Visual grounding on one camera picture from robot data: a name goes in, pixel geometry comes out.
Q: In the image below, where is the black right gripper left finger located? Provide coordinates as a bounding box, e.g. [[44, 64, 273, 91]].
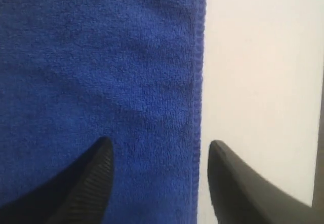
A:
[[1, 137, 113, 223]]

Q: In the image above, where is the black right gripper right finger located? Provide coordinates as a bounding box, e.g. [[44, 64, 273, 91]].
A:
[[208, 140, 323, 224]]

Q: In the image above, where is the blue terry towel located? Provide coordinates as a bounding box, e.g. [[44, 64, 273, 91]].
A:
[[1, 0, 206, 223]]

